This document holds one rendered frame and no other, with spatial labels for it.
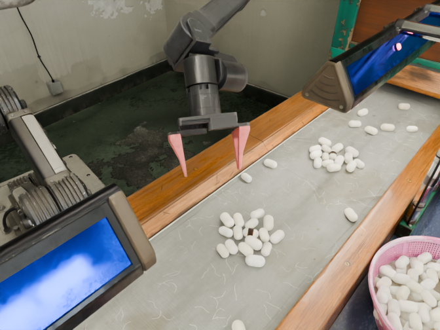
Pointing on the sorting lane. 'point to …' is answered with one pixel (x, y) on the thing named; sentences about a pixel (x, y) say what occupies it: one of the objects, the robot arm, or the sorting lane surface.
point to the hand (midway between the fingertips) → (212, 168)
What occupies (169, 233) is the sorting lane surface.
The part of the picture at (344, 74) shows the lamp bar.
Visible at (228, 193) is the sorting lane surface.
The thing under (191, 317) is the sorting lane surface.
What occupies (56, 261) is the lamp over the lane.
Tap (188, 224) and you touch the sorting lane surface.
